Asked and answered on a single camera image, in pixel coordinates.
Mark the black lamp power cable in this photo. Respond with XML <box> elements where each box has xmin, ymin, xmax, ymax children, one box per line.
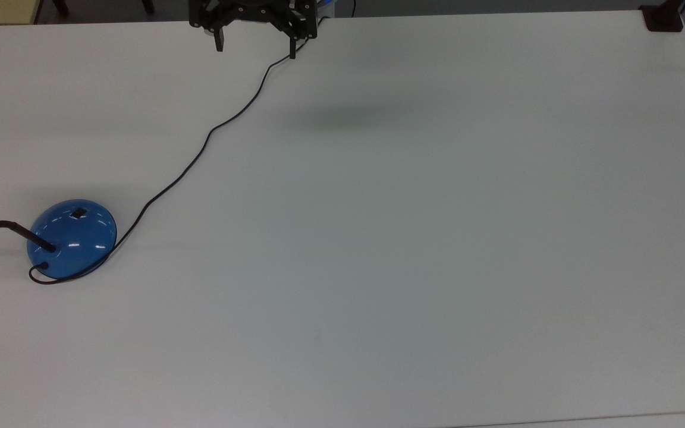
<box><xmin>29</xmin><ymin>17</ymin><xmax>326</xmax><ymax>285</ymax></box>

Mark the white side table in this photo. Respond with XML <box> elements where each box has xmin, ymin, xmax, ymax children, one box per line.
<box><xmin>450</xmin><ymin>410</ymin><xmax>685</xmax><ymax>428</ymax></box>

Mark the blue gooseneck desk lamp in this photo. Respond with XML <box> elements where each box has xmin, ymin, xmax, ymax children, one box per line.
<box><xmin>0</xmin><ymin>124</ymin><xmax>118</xmax><ymax>280</ymax></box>

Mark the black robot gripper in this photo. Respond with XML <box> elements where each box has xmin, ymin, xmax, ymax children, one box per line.
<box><xmin>190</xmin><ymin>0</ymin><xmax>318</xmax><ymax>60</ymax></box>

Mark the black table clamp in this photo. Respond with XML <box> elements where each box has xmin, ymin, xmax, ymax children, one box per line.
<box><xmin>640</xmin><ymin>0</ymin><xmax>685</xmax><ymax>32</ymax></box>

